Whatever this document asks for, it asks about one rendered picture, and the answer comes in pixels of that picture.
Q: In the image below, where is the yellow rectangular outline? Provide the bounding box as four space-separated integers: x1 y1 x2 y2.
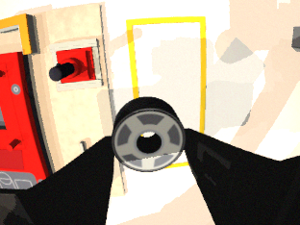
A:
126 16 207 169

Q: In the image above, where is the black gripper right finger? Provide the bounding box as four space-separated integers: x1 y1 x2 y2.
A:
184 128 300 225

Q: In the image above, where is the black wheel with grey hub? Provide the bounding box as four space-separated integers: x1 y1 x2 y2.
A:
112 96 186 173

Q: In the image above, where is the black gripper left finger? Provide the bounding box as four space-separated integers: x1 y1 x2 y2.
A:
0 136 114 225

